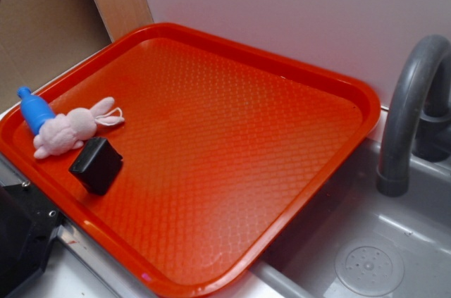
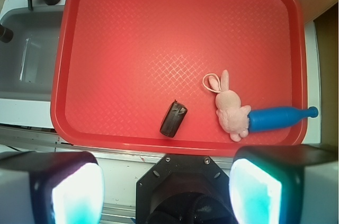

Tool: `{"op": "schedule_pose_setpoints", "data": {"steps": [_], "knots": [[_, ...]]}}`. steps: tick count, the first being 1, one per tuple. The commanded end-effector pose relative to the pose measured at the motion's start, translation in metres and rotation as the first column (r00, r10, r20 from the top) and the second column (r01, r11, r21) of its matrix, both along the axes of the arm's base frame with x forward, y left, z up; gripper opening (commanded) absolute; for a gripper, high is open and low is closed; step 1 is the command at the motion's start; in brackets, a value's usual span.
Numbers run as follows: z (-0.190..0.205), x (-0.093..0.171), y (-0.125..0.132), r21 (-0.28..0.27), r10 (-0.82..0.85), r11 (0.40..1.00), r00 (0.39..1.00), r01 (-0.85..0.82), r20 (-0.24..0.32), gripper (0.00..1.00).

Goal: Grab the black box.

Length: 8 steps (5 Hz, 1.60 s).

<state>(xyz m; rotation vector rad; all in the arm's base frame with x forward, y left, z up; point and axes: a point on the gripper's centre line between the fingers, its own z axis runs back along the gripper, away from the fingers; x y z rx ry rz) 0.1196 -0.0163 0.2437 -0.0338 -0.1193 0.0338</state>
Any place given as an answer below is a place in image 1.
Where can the pink plush bunny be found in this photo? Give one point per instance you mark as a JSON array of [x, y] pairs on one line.
[[70, 131]]

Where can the black box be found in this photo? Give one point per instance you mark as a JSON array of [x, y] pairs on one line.
[[97, 165]]

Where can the grey toy sink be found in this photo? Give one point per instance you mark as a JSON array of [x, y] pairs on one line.
[[352, 241]]

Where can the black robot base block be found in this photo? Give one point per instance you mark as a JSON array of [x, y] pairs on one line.
[[29, 226]]

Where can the red plastic tray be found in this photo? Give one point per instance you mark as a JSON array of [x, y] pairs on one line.
[[222, 146]]

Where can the blue toy bottle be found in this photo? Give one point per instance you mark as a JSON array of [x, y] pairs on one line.
[[34, 109]]

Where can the grey toy faucet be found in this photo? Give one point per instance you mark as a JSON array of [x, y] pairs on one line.
[[418, 121]]

